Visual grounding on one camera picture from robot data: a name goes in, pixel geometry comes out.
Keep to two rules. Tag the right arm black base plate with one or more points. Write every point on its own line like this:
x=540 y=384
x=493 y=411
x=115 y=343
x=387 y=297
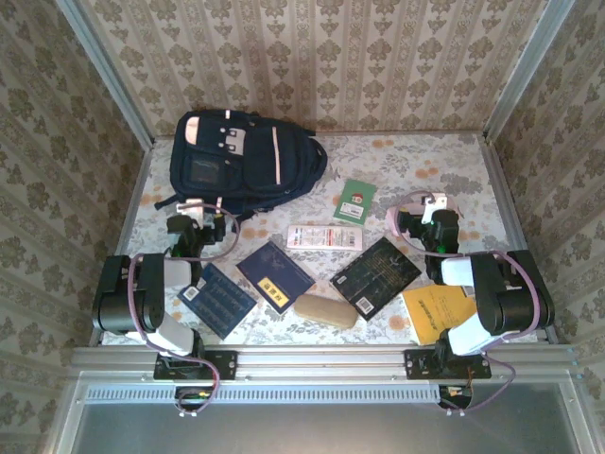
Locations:
x=416 y=366

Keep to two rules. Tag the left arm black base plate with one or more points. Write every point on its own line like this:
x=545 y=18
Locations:
x=227 y=364

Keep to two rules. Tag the aluminium frame post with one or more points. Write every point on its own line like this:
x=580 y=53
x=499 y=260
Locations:
x=108 y=71
x=529 y=66

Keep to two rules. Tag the grey metal panel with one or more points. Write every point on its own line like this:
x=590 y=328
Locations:
x=321 y=430

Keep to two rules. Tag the aluminium mounting rail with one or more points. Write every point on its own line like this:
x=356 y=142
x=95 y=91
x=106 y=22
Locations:
x=321 y=361

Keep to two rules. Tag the pink pencil case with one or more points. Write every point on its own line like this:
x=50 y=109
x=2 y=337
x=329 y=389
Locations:
x=391 y=223

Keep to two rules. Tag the blue book with barcode sticker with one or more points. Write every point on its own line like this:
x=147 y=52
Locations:
x=219 y=302

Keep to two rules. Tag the small green notebook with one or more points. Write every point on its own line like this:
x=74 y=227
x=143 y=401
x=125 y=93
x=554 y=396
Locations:
x=354 y=201

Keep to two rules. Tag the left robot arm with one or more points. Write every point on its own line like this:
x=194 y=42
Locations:
x=118 y=293

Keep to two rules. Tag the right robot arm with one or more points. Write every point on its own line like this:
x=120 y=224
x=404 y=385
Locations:
x=510 y=302

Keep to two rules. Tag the white pink tissue packet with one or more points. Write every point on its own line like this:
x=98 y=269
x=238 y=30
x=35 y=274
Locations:
x=326 y=238

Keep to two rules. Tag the beige glasses case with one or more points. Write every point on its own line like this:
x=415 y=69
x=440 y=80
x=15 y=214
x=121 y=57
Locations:
x=325 y=310

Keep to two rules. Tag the floral table cover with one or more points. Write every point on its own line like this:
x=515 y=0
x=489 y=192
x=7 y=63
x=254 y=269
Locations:
x=425 y=156

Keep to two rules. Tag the navy blue backpack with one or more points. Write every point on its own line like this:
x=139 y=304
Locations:
x=264 y=161

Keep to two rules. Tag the blue book with yellow label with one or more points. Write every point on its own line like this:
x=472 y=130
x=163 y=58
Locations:
x=274 y=274

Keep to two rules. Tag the black book with gold print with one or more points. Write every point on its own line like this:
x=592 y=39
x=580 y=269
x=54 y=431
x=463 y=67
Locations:
x=378 y=279

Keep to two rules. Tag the aluminium table side rail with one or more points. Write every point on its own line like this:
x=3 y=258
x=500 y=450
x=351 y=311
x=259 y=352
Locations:
x=502 y=189
x=128 y=222

